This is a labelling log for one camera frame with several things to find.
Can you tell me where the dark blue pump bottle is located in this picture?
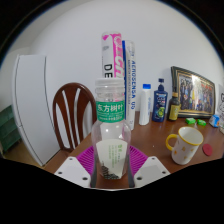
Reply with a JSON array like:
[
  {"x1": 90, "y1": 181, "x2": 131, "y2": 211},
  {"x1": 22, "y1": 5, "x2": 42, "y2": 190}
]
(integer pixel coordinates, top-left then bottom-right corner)
[{"x1": 151, "y1": 78, "x2": 167, "y2": 123}]

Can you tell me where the dark green storage box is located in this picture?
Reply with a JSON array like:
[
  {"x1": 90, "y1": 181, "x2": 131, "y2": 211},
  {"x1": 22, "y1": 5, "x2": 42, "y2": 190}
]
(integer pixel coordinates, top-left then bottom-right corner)
[{"x1": 0, "y1": 104, "x2": 22, "y2": 155}]

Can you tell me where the clear green-labelled drink bottle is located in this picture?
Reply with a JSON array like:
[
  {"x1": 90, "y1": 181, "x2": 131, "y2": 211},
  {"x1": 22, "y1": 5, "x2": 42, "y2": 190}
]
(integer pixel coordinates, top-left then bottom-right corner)
[{"x1": 90, "y1": 77, "x2": 133, "y2": 182}]

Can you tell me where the white mug with yellow rim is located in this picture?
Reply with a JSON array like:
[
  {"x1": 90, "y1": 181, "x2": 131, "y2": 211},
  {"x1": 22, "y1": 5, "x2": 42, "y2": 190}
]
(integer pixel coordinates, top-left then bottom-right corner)
[{"x1": 165, "y1": 126, "x2": 204, "y2": 166}]

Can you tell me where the framed group photo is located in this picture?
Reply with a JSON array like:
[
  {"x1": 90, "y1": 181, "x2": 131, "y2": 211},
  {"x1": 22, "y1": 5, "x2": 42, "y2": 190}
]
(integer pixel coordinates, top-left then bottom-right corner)
[{"x1": 170, "y1": 65, "x2": 217, "y2": 119}]

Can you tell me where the blue tissue pack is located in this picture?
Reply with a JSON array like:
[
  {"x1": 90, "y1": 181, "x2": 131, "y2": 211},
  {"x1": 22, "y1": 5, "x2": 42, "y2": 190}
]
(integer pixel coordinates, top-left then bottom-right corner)
[{"x1": 208, "y1": 113, "x2": 222, "y2": 128}]

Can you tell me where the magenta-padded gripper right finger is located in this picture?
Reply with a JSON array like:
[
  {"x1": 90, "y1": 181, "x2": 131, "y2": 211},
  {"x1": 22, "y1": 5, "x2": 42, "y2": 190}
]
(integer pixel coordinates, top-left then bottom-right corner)
[{"x1": 128, "y1": 144, "x2": 171, "y2": 189}]

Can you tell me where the flat round red coaster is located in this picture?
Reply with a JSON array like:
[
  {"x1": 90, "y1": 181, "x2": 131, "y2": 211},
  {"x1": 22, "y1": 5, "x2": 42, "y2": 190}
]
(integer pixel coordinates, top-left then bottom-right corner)
[{"x1": 202, "y1": 143, "x2": 214, "y2": 157}]

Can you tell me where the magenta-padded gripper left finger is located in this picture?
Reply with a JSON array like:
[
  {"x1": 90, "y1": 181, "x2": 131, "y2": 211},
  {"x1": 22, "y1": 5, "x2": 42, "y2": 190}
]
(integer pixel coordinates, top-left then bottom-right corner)
[{"x1": 54, "y1": 145, "x2": 98, "y2": 189}]

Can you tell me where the dark wooden chair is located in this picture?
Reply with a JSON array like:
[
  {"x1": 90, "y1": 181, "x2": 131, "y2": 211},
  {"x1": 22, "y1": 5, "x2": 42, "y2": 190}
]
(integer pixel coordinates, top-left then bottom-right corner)
[{"x1": 52, "y1": 82, "x2": 98, "y2": 154}]

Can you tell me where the white bottle with blue cap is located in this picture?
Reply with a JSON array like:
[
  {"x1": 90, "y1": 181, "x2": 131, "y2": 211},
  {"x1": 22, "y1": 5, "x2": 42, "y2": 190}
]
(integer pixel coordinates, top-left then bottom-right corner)
[{"x1": 138, "y1": 83, "x2": 152, "y2": 126}]

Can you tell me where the dark yellow-labelled pump bottle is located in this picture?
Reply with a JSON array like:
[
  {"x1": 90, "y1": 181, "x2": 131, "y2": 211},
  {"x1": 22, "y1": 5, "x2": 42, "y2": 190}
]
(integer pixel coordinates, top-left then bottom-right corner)
[{"x1": 167, "y1": 87, "x2": 181, "y2": 122}]

